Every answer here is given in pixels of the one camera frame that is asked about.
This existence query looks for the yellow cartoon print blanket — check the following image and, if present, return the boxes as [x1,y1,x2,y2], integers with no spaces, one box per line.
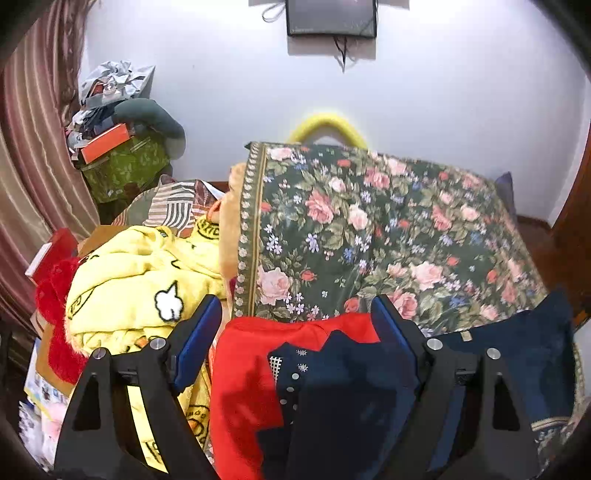
[65,217,232,476]

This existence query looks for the red fluffy cloth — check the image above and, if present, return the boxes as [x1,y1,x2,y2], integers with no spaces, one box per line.
[36,257,89,385]

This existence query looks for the navy patterned hooded garment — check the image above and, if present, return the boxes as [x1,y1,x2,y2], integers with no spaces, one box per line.
[256,291,578,480]

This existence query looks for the black hanging cable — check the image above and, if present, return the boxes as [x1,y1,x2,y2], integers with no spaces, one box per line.
[334,36,352,73]

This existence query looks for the striped beige cloth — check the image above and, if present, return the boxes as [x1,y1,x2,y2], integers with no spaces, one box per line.
[124,179,227,239]

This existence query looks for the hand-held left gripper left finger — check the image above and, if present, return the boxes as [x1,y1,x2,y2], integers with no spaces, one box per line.
[53,294,223,480]

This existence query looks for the striped brown curtain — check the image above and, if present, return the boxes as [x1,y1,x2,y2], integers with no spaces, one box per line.
[0,0,100,334]

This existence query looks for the pile of bags and boxes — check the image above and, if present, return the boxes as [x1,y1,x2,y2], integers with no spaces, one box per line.
[65,61,157,139]

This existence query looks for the orange box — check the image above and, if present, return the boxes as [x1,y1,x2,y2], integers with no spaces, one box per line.
[79,122,131,165]

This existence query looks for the grey-green cushion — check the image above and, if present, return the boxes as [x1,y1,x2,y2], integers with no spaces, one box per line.
[113,99,187,160]

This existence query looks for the red garment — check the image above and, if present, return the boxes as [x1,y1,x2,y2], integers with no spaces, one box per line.
[209,313,382,480]

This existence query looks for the navy pillow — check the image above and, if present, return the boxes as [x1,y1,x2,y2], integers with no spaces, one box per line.
[494,172,519,219]

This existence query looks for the black wall frame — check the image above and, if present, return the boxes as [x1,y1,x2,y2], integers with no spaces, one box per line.
[285,0,379,39]

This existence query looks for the pile of printed packets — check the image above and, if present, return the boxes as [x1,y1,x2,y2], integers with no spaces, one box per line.
[19,339,72,464]

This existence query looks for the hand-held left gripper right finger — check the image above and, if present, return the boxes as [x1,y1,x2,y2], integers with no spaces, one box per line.
[370,294,542,480]

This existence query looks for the brown wooden door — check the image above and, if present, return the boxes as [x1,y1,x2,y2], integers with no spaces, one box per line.
[549,122,591,334]

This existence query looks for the floral blanket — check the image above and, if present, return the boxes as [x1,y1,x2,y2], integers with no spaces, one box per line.
[233,141,585,469]

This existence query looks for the tan plush blanket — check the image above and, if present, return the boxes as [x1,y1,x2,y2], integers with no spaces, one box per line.
[218,162,246,298]

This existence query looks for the red flat box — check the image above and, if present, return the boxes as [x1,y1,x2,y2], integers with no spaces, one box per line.
[25,228,79,283]

